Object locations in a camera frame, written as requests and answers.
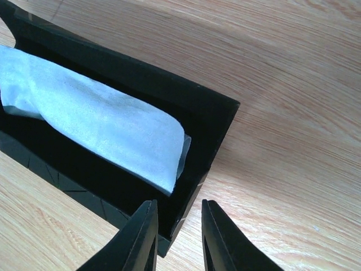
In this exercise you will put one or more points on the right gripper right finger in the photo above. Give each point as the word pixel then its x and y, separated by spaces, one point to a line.
pixel 225 247

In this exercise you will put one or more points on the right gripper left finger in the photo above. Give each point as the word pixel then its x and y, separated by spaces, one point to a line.
pixel 134 247

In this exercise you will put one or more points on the black glasses case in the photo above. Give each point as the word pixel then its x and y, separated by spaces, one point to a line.
pixel 105 188

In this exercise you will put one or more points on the blue cleaning cloth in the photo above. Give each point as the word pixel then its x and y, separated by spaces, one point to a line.
pixel 130 133

